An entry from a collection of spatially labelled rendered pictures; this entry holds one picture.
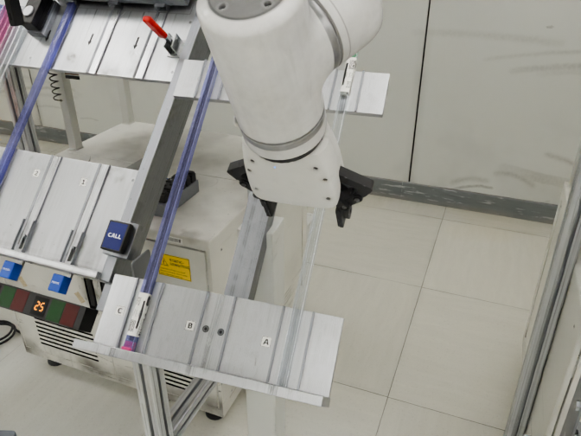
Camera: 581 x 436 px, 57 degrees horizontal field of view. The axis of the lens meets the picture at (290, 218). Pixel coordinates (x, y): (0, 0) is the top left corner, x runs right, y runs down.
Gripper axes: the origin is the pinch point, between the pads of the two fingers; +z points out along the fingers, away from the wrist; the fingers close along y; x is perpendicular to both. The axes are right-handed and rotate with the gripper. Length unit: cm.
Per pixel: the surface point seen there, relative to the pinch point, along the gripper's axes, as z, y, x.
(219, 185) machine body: 60, -42, 36
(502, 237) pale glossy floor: 171, 45, 94
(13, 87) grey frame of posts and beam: 39, -101, 46
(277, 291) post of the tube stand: 25.4, -8.1, -2.4
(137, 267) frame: 18.1, -29.9, -5.3
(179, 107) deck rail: 14.4, -32.5, 25.1
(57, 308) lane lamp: 23, -44, -14
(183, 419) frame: 58, -30, -23
